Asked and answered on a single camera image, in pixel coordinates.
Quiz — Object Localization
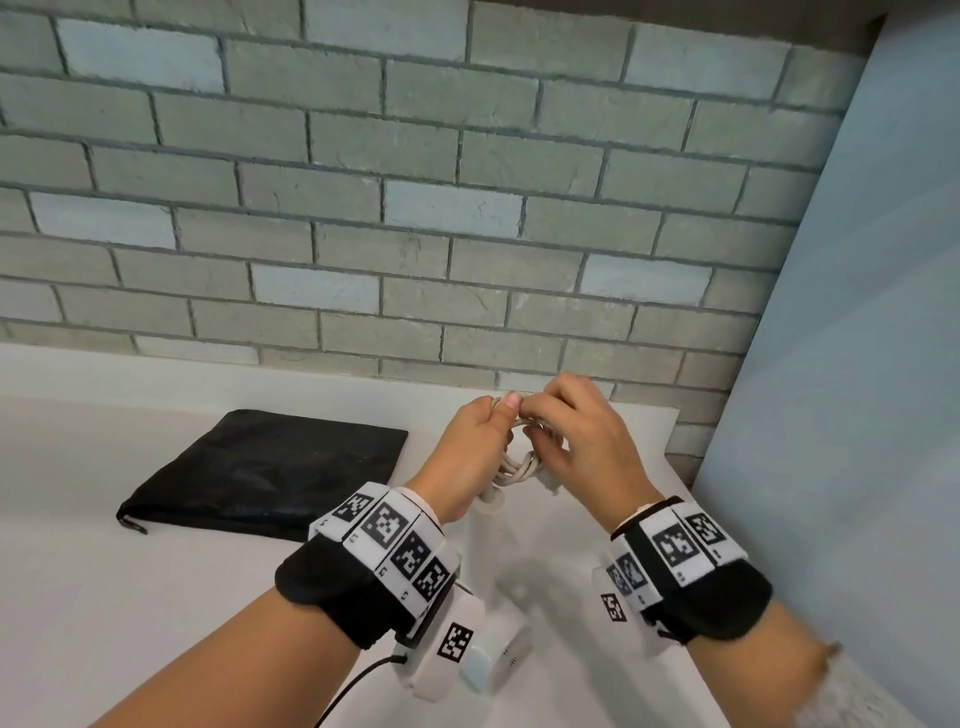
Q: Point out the black right wristband, marker tiles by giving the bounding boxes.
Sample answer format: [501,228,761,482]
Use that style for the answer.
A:
[608,495,774,647]

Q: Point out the black zip pouch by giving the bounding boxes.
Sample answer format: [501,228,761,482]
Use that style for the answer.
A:
[115,408,411,543]

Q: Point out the white cord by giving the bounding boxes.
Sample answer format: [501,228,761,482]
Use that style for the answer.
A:
[487,393,573,501]

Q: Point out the grey knit sleeve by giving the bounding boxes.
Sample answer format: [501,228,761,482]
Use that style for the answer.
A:
[793,642,912,728]

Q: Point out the black left wristband, marker tiles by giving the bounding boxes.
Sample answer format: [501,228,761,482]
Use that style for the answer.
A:
[274,482,463,651]

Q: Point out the person's left hand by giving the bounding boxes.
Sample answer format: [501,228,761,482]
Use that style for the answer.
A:
[407,394,524,525]

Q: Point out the person's right hand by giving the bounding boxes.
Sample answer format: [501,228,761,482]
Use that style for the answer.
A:
[517,373,666,538]

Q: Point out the thin black cable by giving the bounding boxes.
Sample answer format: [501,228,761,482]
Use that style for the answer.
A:
[313,653,411,728]

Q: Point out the white hair dryer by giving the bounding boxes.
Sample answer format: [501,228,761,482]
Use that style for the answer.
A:
[457,487,536,696]

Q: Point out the person's left forearm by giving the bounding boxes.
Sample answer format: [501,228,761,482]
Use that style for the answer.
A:
[90,583,378,728]

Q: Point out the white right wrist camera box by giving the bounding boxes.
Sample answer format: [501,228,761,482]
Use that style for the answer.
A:
[591,556,678,662]

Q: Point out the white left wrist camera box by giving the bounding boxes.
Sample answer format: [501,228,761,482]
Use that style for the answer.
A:
[393,581,489,705]

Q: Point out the black wristband, marker tiles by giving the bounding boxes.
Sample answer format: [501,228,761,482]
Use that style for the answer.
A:
[608,495,774,647]
[274,482,463,651]

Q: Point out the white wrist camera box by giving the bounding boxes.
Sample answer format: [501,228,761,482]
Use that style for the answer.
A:
[393,581,489,705]
[591,556,678,662]

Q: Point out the person's right forearm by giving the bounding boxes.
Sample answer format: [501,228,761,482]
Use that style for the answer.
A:
[681,598,847,728]

